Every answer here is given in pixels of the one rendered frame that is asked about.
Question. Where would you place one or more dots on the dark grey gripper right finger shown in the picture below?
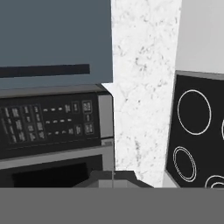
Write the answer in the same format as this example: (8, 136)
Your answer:
(125, 179)

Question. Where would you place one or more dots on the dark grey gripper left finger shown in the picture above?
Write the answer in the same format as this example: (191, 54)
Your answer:
(100, 179)

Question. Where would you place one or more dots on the microwave door with dark window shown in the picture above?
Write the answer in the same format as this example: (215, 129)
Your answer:
(52, 159)

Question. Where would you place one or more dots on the black and silver microwave oven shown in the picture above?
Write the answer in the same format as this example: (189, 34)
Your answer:
(55, 122)

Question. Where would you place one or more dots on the blue-grey cupboard door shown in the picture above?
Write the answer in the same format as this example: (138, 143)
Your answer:
(55, 32)

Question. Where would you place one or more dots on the black hob with white rings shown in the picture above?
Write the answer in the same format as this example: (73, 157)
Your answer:
(204, 145)

